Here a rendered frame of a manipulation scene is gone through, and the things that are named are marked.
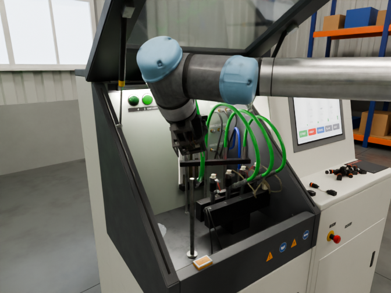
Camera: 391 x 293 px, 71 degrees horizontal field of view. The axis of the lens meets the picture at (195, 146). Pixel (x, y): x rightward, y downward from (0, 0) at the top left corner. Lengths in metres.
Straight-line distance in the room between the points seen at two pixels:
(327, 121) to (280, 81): 1.12
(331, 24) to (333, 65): 6.13
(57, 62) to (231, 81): 4.42
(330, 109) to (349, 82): 1.13
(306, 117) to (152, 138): 0.78
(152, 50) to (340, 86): 0.33
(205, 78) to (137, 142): 0.79
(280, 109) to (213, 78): 0.93
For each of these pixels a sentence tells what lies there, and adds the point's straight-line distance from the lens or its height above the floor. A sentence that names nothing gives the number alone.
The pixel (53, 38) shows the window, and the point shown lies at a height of 1.92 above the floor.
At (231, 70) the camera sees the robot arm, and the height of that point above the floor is 1.50.
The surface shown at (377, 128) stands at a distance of 6.27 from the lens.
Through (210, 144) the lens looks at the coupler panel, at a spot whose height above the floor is 1.13.
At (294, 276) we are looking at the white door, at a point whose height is 0.70.
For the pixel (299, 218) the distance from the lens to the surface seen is 1.15.
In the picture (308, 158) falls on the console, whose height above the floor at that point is 1.06.
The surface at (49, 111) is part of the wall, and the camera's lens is 4.77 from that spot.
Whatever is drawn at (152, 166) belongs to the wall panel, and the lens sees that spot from 1.25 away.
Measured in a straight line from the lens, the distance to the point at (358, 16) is 6.43.
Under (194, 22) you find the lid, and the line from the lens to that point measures 0.97.
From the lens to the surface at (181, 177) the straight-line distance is 1.33.
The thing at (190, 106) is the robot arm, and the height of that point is 1.44.
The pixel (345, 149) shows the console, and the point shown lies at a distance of 1.80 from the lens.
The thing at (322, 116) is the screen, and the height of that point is 1.26.
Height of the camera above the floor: 1.51
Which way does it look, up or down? 16 degrees down
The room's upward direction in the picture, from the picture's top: straight up
